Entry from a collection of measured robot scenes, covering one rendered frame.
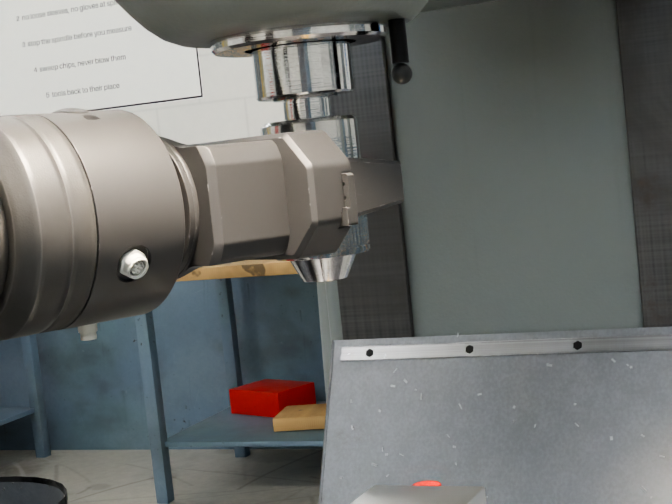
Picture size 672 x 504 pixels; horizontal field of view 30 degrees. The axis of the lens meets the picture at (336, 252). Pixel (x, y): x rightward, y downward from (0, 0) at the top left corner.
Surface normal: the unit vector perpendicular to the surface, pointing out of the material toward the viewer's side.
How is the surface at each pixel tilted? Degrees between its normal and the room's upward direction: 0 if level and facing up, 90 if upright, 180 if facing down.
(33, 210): 85
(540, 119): 90
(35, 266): 103
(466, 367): 63
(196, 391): 90
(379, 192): 90
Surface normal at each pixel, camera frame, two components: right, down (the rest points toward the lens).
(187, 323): -0.38, 0.11
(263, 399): -0.67, 0.13
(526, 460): -0.39, -0.35
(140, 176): 0.60, -0.37
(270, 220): 0.68, -0.01
